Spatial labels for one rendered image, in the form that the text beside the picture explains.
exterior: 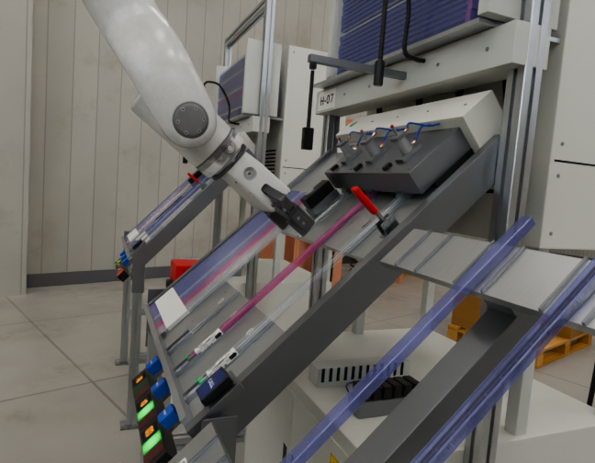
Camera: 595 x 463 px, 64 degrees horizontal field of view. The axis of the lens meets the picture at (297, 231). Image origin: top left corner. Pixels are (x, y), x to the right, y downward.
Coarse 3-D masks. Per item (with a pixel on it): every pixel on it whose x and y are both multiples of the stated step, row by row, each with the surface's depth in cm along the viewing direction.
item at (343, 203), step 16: (336, 160) 138; (320, 176) 134; (384, 192) 98; (432, 192) 85; (336, 208) 107; (400, 208) 88; (416, 208) 84; (320, 224) 105; (352, 224) 95; (304, 240) 105; (336, 240) 93; (368, 240) 85; (352, 256) 85
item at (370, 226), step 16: (384, 208) 89; (368, 224) 87; (352, 240) 86; (336, 256) 85; (320, 272) 84; (304, 288) 83; (288, 304) 82; (272, 320) 82; (256, 336) 81; (240, 352) 80
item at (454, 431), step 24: (576, 288) 40; (552, 312) 40; (528, 336) 39; (552, 336) 39; (504, 360) 39; (528, 360) 38; (480, 384) 38; (504, 384) 37; (480, 408) 37; (456, 432) 36; (432, 456) 36
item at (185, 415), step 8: (144, 304) 130; (152, 320) 116; (152, 328) 110; (152, 336) 106; (160, 336) 106; (160, 344) 99; (160, 352) 96; (168, 360) 92; (168, 368) 87; (168, 376) 84; (168, 384) 82; (176, 384) 82; (176, 392) 78; (176, 400) 76; (184, 400) 77; (176, 408) 74; (184, 408) 73; (184, 416) 70; (192, 416) 73; (184, 424) 70
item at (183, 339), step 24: (192, 312) 109; (216, 312) 100; (168, 336) 106; (192, 336) 98; (240, 336) 85; (264, 336) 80; (192, 360) 88; (216, 360) 83; (240, 360) 78; (192, 384) 82; (192, 408) 75
